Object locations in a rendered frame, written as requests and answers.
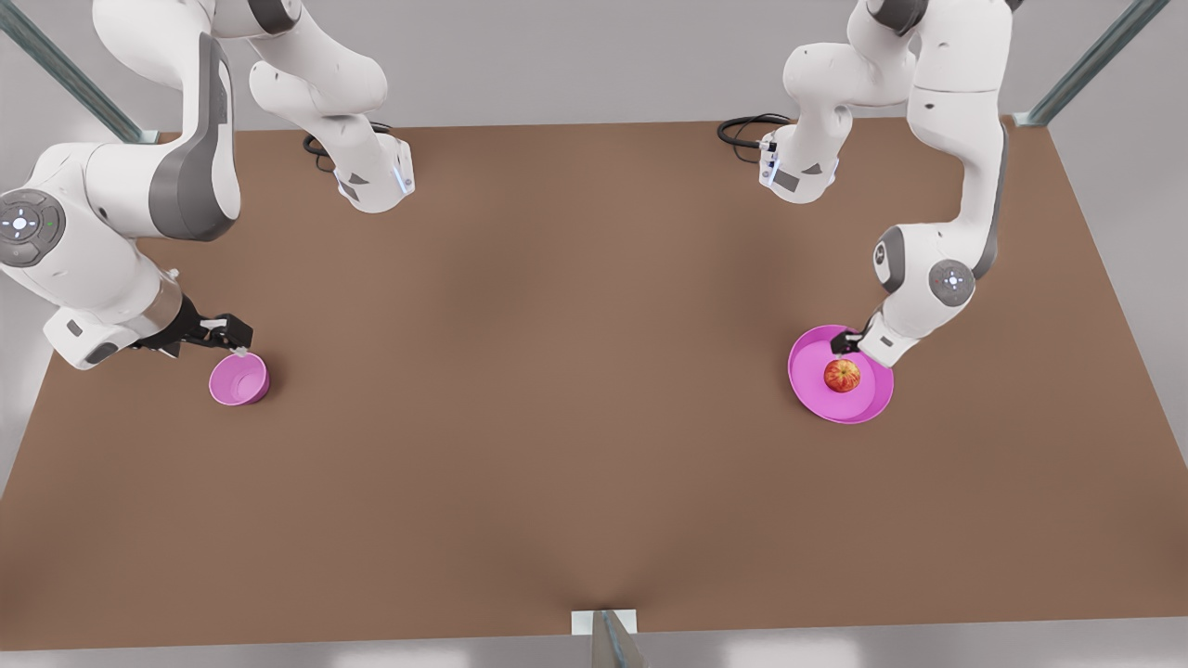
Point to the silver frame post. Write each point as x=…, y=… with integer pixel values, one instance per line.
x=608, y=640
x=70, y=70
x=1091, y=60

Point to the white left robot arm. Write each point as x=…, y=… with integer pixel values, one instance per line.
x=947, y=111

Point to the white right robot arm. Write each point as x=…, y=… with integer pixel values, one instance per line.
x=111, y=186

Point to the pink plate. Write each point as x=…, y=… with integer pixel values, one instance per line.
x=831, y=399

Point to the red apple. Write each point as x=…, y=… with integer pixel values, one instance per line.
x=842, y=376

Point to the pink bowl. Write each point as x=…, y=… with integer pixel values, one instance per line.
x=238, y=379

